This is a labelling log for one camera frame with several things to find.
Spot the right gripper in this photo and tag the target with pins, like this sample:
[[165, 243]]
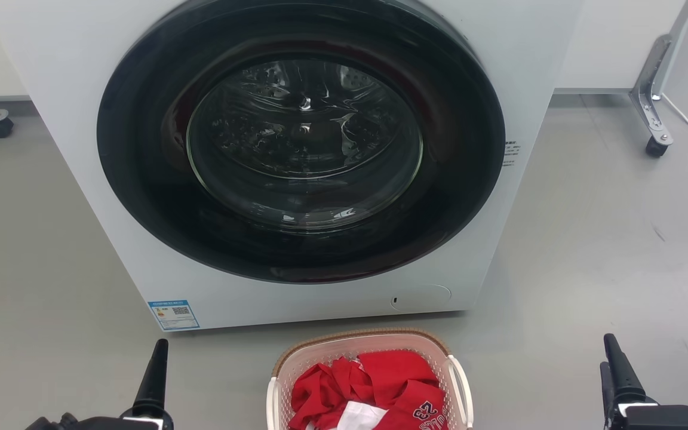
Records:
[[672, 418]]

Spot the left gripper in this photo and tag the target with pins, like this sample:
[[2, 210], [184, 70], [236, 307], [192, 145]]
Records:
[[99, 424]]

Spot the pink plastic laundry basket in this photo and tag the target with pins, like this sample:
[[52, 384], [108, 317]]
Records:
[[320, 346]]

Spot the blue energy label sticker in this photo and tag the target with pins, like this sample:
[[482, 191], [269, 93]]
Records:
[[173, 315]]

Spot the black round washer door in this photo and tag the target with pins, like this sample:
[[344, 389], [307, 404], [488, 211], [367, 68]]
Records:
[[141, 179]]

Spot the red and white jersey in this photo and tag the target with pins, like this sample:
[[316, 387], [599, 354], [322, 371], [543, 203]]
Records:
[[359, 416]]

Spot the white front-load washing machine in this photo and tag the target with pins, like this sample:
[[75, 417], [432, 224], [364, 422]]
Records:
[[81, 179]]

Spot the red basketball jersey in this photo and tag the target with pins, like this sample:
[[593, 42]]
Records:
[[392, 376]]

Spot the long grey metal leg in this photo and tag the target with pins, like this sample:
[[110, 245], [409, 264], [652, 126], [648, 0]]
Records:
[[648, 89]]

